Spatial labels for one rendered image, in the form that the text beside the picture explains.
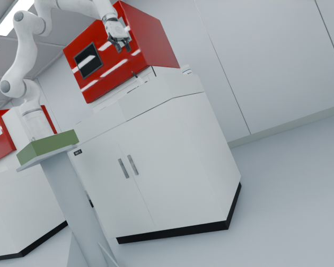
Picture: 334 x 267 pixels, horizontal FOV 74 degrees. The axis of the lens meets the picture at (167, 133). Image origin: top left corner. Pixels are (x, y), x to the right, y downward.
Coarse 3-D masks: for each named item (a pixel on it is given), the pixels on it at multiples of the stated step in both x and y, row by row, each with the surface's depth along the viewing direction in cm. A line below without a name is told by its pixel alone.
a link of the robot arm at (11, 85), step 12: (24, 12) 120; (24, 24) 120; (36, 24) 126; (24, 36) 124; (24, 48) 127; (36, 48) 132; (24, 60) 129; (12, 72) 127; (24, 72) 129; (0, 84) 126; (12, 84) 125; (24, 84) 132; (12, 96) 129
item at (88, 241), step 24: (24, 168) 132; (48, 168) 129; (72, 168) 137; (72, 192) 132; (72, 216) 130; (72, 240) 131; (96, 240) 133; (72, 264) 127; (96, 264) 132; (120, 264) 138
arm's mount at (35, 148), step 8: (56, 136) 129; (64, 136) 133; (72, 136) 136; (32, 144) 118; (40, 144) 121; (48, 144) 124; (56, 144) 128; (64, 144) 131; (72, 144) 135; (24, 152) 126; (32, 152) 120; (40, 152) 120; (48, 152) 123; (24, 160) 129
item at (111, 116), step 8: (112, 104) 138; (96, 112) 146; (104, 112) 143; (112, 112) 140; (120, 112) 137; (88, 120) 150; (96, 120) 147; (104, 120) 144; (112, 120) 141; (120, 120) 139; (128, 120) 139; (72, 128) 159; (80, 128) 155; (88, 128) 152; (96, 128) 149; (104, 128) 146; (80, 136) 157; (88, 136) 154; (80, 144) 159
